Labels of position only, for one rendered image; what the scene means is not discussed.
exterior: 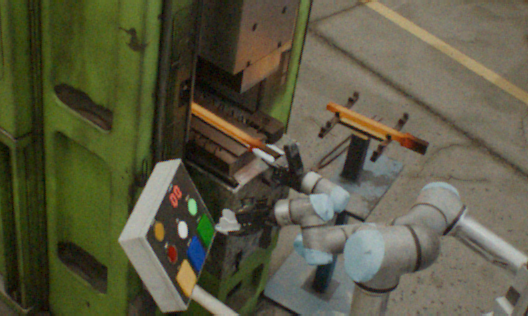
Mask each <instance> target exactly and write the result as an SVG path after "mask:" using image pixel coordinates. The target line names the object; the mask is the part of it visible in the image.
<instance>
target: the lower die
mask: <svg viewBox="0 0 528 316"><path fill-rule="evenodd" d="M192 101H193V102H194V104H196V105H198V106H199V107H201V108H204V109H205V110H207V111H209V112H210V113H212V114H214V115H215V116H217V117H219V118H220V119H222V120H224V121H226V122H228V123H230V124H231V125H233V127H235V128H236V129H238V130H240V131H241V132H243V133H245V134H246V135H249V136H251V137H252V138H254V139H257V138H260V139H261V142H262V143H264V144H265V138H266V136H265V135H264V134H262V133H260V132H259V133H258V134H257V130H255V129H253V128H252V127H250V125H249V128H246V125H247V124H246V123H244V122H242V121H240V120H238V121H237V118H235V117H234V116H232V115H230V114H229V116H227V114H228V113H227V112H224V111H222V110H221V109H219V110H217V107H216V106H214V105H212V104H211V102H210V104H209V105H208V101H207V100H205V99H204V98H201V97H199V99H198V95H196V94H194V93H193V99H192ZM190 128H191V133H189V140H188V142H186V148H188V150H189V151H192V145H193V138H194V136H195V135H196V134H198V133H199V134H200V135H201V138H200V139H199V135H198V136H197V137H196V138H195V144H194V153H195V154H196V155H197V156H199V157H200V158H201V157H203V148H204V143H205V142H206V141H207V140H208V139H210V140H211V144H209V142H210V141H208V142H207V144H206V146H205V155H204V157H205V160H206V161H208V162H209V163H212V160H213V153H214V150H215V148H216V147H217V146H218V145H220V146H221V152H219V147H218V148H217V150H216V152H215V159H214V165H215V166H216V167H217V168H219V169H220V170H222V171H224V173H226V174H228V175H229V176H233V175H234V174H236V173H237V171H238V170H240V169H241V168H242V167H244V166H245V165H246V164H249V163H250V162H251V161H253V160H254V159H255V158H257V156H256V155H255V154H254V152H253V153H251V152H250V151H249V150H250V145H249V144H247V143H245V142H243V141H242V140H240V139H238V138H237V137H235V136H233V135H232V134H230V133H228V132H227V131H224V130H222V129H221V128H219V127H217V125H216V124H214V123H212V122H211V121H209V120H207V119H206V118H204V117H201V116H200V115H198V114H196V113H195V112H193V111H191V120H190ZM243 164H244V166H242V165H243Z"/></svg>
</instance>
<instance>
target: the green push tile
mask: <svg viewBox="0 0 528 316"><path fill-rule="evenodd" d="M196 231H197V233H198V235H199V236H200V238H201V240H203V243H204V245H205V246H206V248H209V245H210V243H211V239H212V237H213V234H214V229H213V227H212V225H211V223H210V221H209V220H208V217H207V215H206V213H203V215H201V219H200V221H199V224H198V226H197V228H196Z"/></svg>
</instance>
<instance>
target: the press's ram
mask: <svg viewBox="0 0 528 316"><path fill-rule="evenodd" d="M298 2H299V0H203V11H201V20H200V30H199V40H198V50H197V55H199V57H201V58H204V59H206V60H207V61H209V62H211V63H213V64H214V65H216V66H218V67H220V68H222V69H223V70H226V71H228V72H230V73H232V74H236V73H237V72H239V71H241V70H242V69H244V68H246V64H247V65H251V64H253V63H255V62H256V61H258V60H259V59H261V58H263V57H264V55H266V54H268V53H269V52H272V51H273V50H275V49H277V48H278V46H282V45H283V44H285V43H286V42H288V41H290V40H291V36H292V30H293V25H294V19H296V14H297V8H298Z"/></svg>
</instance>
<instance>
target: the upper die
mask: <svg viewBox="0 0 528 316"><path fill-rule="evenodd" d="M281 50H282V46H278V48H277V49H275V50H273V51H272V52H269V53H268V54H266V55H264V57H263V58H261V59H259V60H258V61H256V62H255V63H253V64H251V65H247V64H246V68H244V69H242V70H241V71H239V72H237V73H236V74H232V73H230V72H228V71H226V70H223V69H222V68H220V67H218V66H216V65H214V64H213V63H211V62H209V61H207V60H206V59H204V58H201V57H199V55H197V60H196V69H197V70H199V71H200V72H203V73H205V74H207V75H208V76H210V77H212V78H214V80H215V81H217V82H219V83H221V84H222V85H224V86H227V87H229V88H230V89H232V90H234V91H236V92H237V93H239V94H241V93H242V92H244V91H246V90H247V89H250V88H251V87H253V86H254V85H256V84H257V83H259V82H260V81H262V80H264V78H265V77H267V76H268V75H270V74H272V73H274V72H275V71H277V70H278V68H279V62H280V57H281Z"/></svg>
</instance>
